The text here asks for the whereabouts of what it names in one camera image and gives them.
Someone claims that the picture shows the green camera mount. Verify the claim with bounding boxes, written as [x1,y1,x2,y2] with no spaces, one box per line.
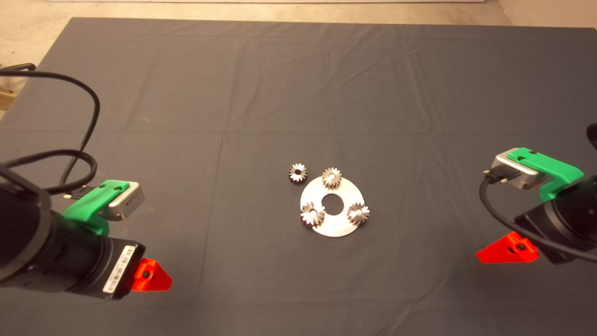
[62,180,130,236]
[506,147,584,202]

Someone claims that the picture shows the larger steel gear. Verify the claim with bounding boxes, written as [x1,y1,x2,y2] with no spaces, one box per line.
[347,202,371,226]
[301,202,326,228]

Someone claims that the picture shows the green left camera mount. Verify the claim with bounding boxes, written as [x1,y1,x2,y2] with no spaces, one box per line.
[62,180,130,236]

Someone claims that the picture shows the green right camera mount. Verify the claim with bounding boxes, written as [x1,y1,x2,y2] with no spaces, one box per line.
[506,147,584,202]

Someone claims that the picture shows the dark grey table cloth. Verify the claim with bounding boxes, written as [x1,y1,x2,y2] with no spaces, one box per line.
[0,17,597,336]

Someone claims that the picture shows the thick black right camera cable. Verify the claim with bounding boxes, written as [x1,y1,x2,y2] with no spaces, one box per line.
[479,167,597,263]

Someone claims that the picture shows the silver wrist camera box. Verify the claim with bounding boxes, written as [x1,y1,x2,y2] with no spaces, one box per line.
[105,182,146,221]
[491,153,541,190]

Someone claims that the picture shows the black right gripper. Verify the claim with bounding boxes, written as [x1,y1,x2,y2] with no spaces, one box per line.
[476,175,597,265]

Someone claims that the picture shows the round metal plate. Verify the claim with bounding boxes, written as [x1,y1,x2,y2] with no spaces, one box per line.
[300,176,365,238]

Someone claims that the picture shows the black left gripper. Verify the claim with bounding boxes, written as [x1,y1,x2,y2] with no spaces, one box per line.
[49,219,173,300]

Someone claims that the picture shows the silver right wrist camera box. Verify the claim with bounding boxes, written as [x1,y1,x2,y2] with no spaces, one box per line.
[491,153,541,190]

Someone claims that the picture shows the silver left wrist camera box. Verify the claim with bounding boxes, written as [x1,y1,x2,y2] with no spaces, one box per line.
[105,182,146,221]

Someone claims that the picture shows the thin black left camera cable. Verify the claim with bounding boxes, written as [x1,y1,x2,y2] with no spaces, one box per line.
[0,62,101,200]

